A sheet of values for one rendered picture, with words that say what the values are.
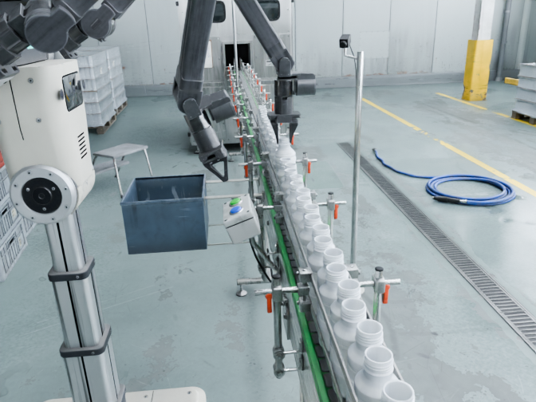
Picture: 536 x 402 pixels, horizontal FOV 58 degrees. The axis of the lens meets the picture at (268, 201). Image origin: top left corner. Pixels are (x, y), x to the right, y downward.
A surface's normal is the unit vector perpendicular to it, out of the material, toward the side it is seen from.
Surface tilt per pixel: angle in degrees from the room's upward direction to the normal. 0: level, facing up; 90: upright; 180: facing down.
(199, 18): 113
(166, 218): 90
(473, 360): 0
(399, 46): 90
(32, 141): 101
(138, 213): 90
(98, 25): 91
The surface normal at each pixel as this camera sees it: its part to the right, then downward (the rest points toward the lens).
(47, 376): -0.04, -0.93
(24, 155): 0.10, 0.52
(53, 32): 0.32, 0.67
